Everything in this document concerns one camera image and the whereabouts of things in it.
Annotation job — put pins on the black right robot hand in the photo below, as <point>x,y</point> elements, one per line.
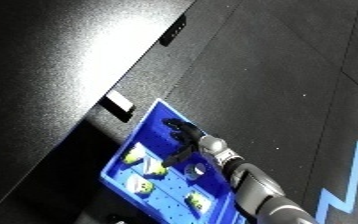
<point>187,136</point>

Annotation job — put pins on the pale right robot arm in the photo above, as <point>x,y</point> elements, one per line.
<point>258,186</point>

